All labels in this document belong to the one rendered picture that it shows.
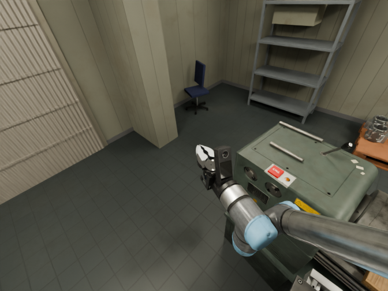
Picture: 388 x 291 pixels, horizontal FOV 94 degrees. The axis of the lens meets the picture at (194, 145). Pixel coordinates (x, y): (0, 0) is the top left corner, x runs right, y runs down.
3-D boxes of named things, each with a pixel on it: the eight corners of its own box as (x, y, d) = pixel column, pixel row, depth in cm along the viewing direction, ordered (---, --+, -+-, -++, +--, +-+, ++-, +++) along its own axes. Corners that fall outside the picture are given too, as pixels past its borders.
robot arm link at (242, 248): (271, 245, 55) (280, 230, 48) (241, 264, 52) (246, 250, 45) (254, 223, 61) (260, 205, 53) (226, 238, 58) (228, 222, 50)
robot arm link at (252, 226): (250, 257, 44) (256, 244, 38) (225, 218, 51) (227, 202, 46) (275, 242, 46) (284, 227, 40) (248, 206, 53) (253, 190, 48)
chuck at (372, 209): (330, 246, 95) (366, 214, 76) (351, 213, 111) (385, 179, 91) (337, 252, 93) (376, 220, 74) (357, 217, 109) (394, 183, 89)
